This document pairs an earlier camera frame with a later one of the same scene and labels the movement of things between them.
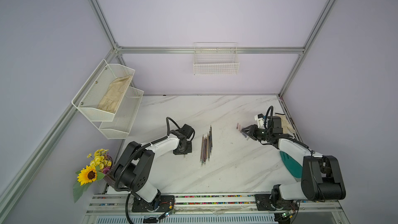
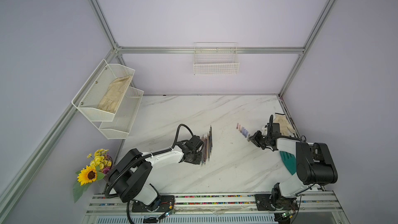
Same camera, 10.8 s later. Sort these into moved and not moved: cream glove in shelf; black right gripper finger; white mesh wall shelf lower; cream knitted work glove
Moved: black right gripper finger
Not moved: cream knitted work glove; cream glove in shelf; white mesh wall shelf lower
